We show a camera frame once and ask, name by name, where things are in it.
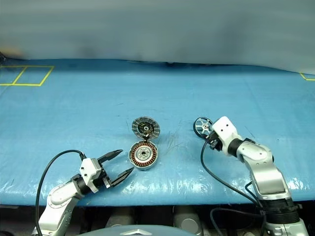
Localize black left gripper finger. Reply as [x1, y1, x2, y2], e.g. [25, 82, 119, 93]
[110, 167, 135, 189]
[97, 148, 124, 168]

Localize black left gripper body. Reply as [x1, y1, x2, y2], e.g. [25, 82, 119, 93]
[92, 158, 113, 190]

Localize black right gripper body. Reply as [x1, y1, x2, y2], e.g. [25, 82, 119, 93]
[205, 131, 223, 152]

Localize black spoked motor rotor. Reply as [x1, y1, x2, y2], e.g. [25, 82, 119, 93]
[192, 116, 215, 139]

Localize silver motor stator copper coils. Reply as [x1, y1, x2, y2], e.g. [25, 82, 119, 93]
[128, 140, 158, 171]

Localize silver motor rotor disc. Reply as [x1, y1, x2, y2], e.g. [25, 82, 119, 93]
[131, 115, 161, 140]

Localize grey rounded cylinder shape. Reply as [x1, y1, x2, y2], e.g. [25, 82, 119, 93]
[173, 206, 204, 234]
[105, 207, 131, 228]

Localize blue foam table cover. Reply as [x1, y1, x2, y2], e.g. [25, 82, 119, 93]
[0, 58, 315, 207]

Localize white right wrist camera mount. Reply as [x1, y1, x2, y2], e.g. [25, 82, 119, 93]
[211, 116, 241, 156]

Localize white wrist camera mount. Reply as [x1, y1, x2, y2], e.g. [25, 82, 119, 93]
[79, 157, 102, 193]
[211, 116, 241, 156]

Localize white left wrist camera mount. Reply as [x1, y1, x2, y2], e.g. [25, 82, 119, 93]
[79, 157, 102, 193]

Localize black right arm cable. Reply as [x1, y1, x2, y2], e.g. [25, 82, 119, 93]
[200, 141, 268, 236]

